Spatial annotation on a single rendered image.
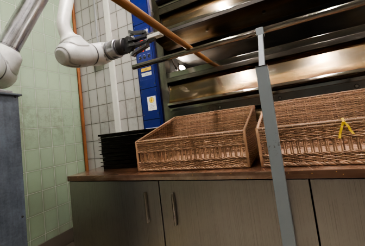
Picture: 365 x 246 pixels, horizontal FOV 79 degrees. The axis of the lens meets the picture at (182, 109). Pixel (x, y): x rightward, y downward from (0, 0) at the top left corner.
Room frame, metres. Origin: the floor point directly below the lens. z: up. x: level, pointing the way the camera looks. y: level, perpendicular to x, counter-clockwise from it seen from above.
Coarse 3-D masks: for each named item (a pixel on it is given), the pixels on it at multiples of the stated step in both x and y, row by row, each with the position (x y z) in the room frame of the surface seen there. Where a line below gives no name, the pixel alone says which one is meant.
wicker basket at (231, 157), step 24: (168, 120) 1.48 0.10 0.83; (192, 120) 1.48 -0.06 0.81; (216, 120) 1.41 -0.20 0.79; (240, 120) 1.34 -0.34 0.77; (144, 144) 1.10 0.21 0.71; (168, 144) 1.05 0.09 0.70; (192, 144) 1.00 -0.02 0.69; (216, 144) 0.95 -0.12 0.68; (240, 144) 0.91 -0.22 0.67; (144, 168) 1.11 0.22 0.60; (168, 168) 1.05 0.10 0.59; (192, 168) 1.00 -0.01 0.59; (216, 168) 0.96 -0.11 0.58
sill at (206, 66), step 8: (336, 32) 1.15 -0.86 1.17; (344, 32) 1.13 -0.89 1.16; (352, 32) 1.12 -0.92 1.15; (360, 32) 1.11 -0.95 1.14; (304, 40) 1.21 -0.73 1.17; (312, 40) 1.20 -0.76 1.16; (320, 40) 1.18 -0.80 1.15; (272, 48) 1.28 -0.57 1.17; (280, 48) 1.27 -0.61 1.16; (288, 48) 1.25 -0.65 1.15; (240, 56) 1.37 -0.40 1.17; (248, 56) 1.34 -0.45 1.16; (256, 56) 1.32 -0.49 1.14; (208, 64) 1.46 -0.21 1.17; (216, 64) 1.43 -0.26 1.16; (224, 64) 1.41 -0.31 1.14; (176, 72) 1.56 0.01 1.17; (184, 72) 1.53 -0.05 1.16; (192, 72) 1.51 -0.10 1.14
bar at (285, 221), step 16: (304, 16) 0.88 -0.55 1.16; (320, 16) 0.86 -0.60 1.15; (256, 32) 0.96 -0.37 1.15; (192, 48) 1.10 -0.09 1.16; (208, 48) 1.07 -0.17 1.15; (144, 64) 1.23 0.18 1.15; (272, 96) 0.76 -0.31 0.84; (272, 112) 0.75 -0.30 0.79; (272, 128) 0.75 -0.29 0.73; (272, 144) 0.76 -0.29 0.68; (272, 160) 0.76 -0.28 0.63; (272, 176) 0.76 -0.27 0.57; (288, 208) 0.75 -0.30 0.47; (288, 224) 0.75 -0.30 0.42; (288, 240) 0.75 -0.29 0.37
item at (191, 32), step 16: (256, 0) 1.17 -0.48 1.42; (272, 0) 1.15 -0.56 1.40; (288, 0) 1.16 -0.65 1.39; (304, 0) 1.16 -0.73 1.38; (320, 0) 1.17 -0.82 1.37; (336, 0) 1.17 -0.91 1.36; (208, 16) 1.29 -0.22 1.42; (224, 16) 1.27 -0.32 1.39; (240, 16) 1.27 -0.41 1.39; (256, 16) 1.28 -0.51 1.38; (272, 16) 1.28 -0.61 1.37; (176, 32) 1.40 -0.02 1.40; (192, 32) 1.41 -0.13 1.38; (208, 32) 1.42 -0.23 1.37; (224, 32) 1.42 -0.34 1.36; (176, 48) 1.60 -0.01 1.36
